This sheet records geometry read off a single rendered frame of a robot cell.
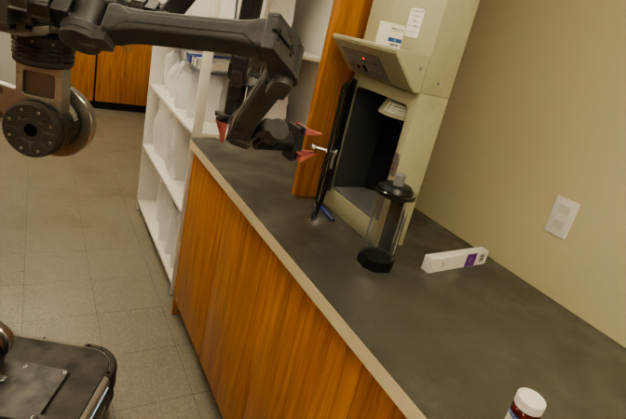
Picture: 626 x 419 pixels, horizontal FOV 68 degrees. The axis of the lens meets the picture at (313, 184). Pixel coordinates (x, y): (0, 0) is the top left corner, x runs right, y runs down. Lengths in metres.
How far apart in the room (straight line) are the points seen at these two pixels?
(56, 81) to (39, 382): 1.00
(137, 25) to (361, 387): 0.86
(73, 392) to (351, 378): 1.02
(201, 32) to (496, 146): 1.09
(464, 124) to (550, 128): 0.32
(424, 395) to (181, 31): 0.80
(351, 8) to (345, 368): 1.06
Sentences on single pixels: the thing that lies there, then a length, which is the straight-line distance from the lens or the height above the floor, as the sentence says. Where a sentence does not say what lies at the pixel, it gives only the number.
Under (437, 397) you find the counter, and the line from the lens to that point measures 0.97.
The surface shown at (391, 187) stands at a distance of 1.21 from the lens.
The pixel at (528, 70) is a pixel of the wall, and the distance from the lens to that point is 1.63.
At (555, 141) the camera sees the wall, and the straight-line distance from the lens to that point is 1.55.
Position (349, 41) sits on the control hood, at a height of 1.50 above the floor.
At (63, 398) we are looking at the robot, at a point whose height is 0.24.
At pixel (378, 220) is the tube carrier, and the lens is 1.23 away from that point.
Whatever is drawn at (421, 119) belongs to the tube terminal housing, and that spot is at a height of 1.34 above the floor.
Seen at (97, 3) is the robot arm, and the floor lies 1.47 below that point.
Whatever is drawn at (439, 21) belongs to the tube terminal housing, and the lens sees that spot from 1.31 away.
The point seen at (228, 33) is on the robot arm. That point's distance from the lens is 0.88.
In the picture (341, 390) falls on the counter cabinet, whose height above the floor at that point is 0.76.
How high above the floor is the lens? 1.53
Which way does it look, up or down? 19 degrees down
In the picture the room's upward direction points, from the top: 13 degrees clockwise
